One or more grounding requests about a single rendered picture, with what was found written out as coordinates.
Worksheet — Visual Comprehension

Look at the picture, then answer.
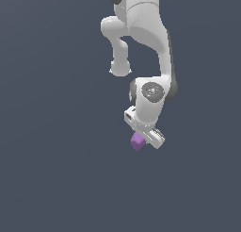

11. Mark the purple cube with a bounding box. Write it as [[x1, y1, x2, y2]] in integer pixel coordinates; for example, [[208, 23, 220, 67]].
[[130, 131, 147, 152]]

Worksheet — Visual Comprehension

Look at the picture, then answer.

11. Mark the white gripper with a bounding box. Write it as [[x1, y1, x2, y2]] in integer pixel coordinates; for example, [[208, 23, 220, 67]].
[[123, 105, 166, 150]]

